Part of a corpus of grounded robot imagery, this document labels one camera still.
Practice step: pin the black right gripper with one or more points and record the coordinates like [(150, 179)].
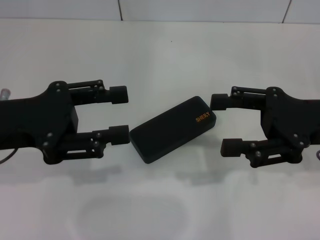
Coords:
[(292, 117)]

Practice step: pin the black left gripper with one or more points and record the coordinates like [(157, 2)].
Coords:
[(32, 120)]

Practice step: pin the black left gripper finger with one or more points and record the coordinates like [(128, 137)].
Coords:
[(118, 135), (118, 95)]

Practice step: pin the black glasses case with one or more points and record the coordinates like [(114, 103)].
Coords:
[(172, 128)]

